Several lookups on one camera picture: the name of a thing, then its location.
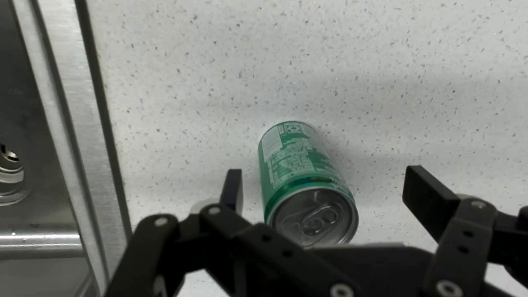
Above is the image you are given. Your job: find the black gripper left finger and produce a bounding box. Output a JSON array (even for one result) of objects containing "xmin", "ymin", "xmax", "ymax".
[{"xmin": 103, "ymin": 166, "xmax": 366, "ymax": 297}]

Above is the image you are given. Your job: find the green soda can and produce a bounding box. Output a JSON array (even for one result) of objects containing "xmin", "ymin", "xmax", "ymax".
[{"xmin": 255, "ymin": 118, "xmax": 361, "ymax": 248}]

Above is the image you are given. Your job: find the stainless steel double sink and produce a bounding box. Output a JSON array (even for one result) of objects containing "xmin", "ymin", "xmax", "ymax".
[{"xmin": 0, "ymin": 0, "xmax": 135, "ymax": 297}]

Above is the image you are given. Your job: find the metal sink drain strainer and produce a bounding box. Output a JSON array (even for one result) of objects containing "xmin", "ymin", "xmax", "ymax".
[{"xmin": 0, "ymin": 140, "xmax": 27, "ymax": 209}]

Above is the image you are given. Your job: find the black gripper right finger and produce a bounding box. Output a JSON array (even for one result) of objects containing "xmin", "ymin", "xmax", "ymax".
[{"xmin": 400, "ymin": 163, "xmax": 528, "ymax": 297}]

